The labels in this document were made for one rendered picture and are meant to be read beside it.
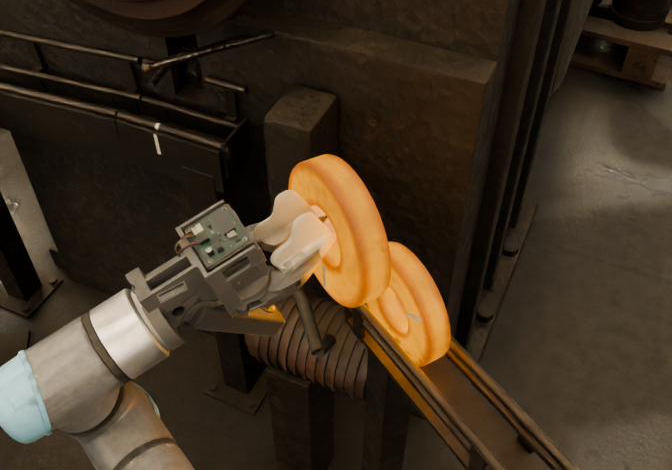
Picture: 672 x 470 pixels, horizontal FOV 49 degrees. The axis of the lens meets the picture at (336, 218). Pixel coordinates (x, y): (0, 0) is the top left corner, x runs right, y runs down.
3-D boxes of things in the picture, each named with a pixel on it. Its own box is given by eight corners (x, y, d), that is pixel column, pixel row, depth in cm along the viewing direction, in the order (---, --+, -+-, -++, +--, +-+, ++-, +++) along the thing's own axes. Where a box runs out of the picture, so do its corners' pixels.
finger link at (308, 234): (351, 196, 68) (266, 250, 66) (364, 233, 72) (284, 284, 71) (334, 177, 69) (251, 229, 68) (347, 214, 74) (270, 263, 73)
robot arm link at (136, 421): (133, 506, 75) (83, 480, 66) (84, 426, 81) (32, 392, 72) (195, 453, 77) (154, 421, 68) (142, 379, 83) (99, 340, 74)
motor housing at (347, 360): (290, 428, 156) (276, 263, 118) (386, 469, 150) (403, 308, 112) (261, 482, 148) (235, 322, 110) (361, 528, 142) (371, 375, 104)
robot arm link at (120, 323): (143, 391, 68) (115, 330, 73) (186, 363, 69) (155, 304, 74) (105, 355, 63) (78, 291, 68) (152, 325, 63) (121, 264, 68)
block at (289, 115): (299, 194, 126) (294, 77, 109) (342, 207, 124) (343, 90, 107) (270, 235, 119) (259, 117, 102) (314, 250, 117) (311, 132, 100)
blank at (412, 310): (402, 341, 100) (381, 352, 99) (367, 236, 97) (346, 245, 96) (466, 369, 86) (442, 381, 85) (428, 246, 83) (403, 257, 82)
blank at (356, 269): (311, 127, 76) (282, 136, 75) (394, 205, 65) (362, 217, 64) (317, 241, 86) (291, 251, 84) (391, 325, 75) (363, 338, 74)
